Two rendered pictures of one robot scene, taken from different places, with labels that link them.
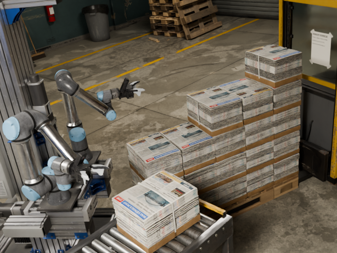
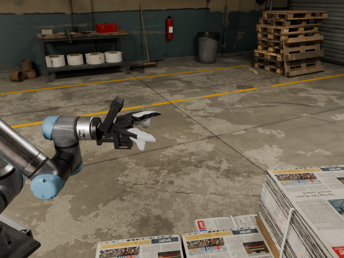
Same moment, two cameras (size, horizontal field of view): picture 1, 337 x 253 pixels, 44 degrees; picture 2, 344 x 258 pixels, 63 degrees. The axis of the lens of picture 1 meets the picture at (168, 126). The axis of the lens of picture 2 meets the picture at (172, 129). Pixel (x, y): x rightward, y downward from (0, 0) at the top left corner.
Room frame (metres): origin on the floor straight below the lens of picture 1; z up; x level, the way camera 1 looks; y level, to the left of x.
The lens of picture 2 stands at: (2.29, -0.12, 1.58)
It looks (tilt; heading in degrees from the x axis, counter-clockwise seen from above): 25 degrees down; 18
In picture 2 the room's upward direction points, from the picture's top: straight up
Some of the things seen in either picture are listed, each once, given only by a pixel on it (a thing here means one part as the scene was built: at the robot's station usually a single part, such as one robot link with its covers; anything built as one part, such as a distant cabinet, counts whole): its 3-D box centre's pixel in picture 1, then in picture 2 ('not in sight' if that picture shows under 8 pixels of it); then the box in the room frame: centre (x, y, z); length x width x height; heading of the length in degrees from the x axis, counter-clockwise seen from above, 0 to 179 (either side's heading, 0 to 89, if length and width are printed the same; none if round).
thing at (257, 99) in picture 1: (244, 100); not in sight; (3.15, -0.64, 0.95); 0.38 x 0.29 x 0.23; 24
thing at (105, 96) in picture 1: (104, 96); (63, 129); (2.94, 0.45, 1.21); 0.11 x 0.08 x 0.09; 106
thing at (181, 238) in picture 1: (163, 228); not in sight; (1.89, 0.10, 0.78); 0.47 x 0.05 x 0.05; 43
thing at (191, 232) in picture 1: (171, 222); not in sight; (1.94, 0.05, 0.78); 0.47 x 0.05 x 0.05; 43
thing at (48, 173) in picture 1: (52, 176); not in sight; (2.24, 0.76, 0.98); 0.13 x 0.12 x 0.14; 144
